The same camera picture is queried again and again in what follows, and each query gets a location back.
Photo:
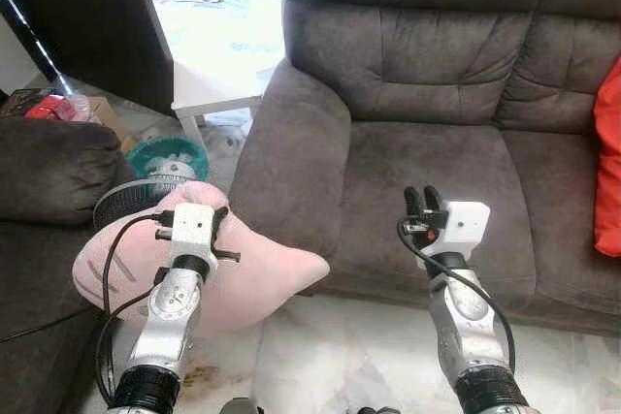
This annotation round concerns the teal waste basket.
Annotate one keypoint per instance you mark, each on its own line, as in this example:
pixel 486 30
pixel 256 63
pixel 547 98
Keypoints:
pixel 146 152

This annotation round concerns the grey-brown fabric armchair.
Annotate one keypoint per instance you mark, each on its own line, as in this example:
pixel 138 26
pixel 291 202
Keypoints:
pixel 39 172

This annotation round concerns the dark wooden door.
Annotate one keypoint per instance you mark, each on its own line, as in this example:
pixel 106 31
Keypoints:
pixel 78 16

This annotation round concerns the cardboard box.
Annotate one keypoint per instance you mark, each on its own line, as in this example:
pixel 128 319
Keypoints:
pixel 112 123

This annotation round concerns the white table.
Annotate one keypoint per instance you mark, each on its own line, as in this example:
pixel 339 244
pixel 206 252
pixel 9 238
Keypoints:
pixel 213 94

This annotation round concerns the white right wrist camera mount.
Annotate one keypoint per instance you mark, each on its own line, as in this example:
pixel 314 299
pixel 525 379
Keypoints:
pixel 466 225

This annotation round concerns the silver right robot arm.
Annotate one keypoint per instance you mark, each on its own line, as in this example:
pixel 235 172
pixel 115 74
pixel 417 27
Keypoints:
pixel 466 327

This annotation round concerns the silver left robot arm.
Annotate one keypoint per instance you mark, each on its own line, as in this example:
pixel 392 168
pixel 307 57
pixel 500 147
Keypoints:
pixel 165 317

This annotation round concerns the clear plastic bottle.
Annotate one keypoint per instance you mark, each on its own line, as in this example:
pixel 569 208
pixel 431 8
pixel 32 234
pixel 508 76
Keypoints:
pixel 80 108

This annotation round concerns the black and grey table fan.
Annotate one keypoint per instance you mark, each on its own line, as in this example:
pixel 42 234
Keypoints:
pixel 121 203

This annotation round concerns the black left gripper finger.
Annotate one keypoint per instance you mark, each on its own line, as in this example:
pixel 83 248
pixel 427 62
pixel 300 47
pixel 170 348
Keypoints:
pixel 228 256

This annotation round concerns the pink pillow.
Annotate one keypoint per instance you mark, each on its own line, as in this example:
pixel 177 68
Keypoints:
pixel 262 269

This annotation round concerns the red pillow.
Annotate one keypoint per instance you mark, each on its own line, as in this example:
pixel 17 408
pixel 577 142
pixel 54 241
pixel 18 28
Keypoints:
pixel 609 152

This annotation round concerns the grey-brown fabric sofa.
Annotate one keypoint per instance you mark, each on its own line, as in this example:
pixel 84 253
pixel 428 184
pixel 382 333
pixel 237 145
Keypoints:
pixel 437 181

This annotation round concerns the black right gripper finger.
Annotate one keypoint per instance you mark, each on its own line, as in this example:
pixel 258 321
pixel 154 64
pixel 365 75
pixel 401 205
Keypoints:
pixel 432 199
pixel 413 201

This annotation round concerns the red box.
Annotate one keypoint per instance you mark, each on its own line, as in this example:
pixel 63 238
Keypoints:
pixel 49 109

